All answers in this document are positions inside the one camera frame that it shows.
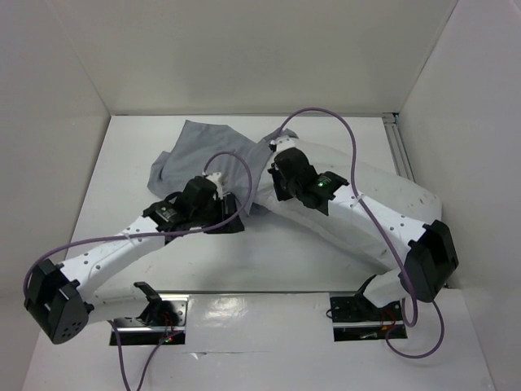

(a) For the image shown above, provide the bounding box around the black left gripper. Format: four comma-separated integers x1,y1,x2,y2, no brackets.
191,194,245,234

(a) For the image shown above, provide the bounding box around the grey pillowcase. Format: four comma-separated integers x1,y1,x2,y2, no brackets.
147,121,277,216

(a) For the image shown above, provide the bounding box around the white pillow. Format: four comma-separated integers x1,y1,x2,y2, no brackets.
258,140,442,270

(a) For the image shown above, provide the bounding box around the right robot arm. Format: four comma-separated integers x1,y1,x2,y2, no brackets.
268,147,458,319

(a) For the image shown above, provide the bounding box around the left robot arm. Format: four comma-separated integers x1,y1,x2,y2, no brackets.
24,172,244,345

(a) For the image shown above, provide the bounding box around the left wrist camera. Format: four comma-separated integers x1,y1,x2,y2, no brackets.
203,172,223,199

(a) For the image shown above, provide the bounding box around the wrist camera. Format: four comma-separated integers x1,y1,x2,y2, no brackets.
268,136,300,153
203,172,223,199

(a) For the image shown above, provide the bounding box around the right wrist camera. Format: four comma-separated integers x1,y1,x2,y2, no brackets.
268,136,300,153

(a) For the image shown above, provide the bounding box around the aluminium frame rail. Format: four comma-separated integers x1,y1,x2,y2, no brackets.
382,113,415,182

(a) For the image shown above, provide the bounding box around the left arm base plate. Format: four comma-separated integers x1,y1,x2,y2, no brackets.
113,293,189,346

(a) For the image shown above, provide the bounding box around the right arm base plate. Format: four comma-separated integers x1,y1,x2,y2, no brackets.
326,293,408,342

